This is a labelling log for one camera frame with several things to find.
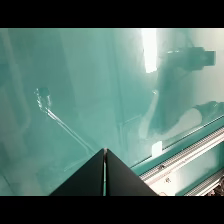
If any silver frame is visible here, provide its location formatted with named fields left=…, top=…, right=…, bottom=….
left=139, top=127, right=224, bottom=197

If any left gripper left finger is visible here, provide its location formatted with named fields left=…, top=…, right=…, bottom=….
left=49, top=148, right=105, bottom=197

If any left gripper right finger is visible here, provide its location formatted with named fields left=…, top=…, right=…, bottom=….
left=104, top=148, right=158, bottom=197

